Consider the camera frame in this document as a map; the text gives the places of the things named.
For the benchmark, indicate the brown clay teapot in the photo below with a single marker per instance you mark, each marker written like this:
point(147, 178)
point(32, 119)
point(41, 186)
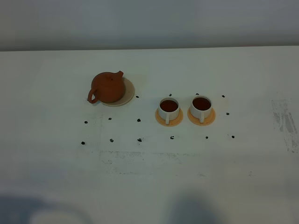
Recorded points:
point(107, 87)

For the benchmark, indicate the cream teapot saucer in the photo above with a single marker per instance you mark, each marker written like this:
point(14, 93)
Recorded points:
point(128, 95)

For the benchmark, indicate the left white teacup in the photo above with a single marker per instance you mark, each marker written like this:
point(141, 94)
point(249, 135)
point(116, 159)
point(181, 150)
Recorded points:
point(168, 109)

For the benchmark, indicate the white teacup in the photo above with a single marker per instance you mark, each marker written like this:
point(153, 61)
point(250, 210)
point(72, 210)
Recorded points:
point(201, 107)
point(168, 109)

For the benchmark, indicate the left orange saucer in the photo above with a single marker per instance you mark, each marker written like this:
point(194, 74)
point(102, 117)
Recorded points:
point(174, 121)

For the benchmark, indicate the orange saucer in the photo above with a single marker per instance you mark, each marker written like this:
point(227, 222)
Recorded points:
point(209, 120)
point(174, 121)

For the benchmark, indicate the right white teacup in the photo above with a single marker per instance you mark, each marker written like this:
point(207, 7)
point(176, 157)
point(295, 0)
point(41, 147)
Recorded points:
point(201, 107)

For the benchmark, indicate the right orange saucer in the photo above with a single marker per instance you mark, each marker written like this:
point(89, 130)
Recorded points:
point(209, 120)

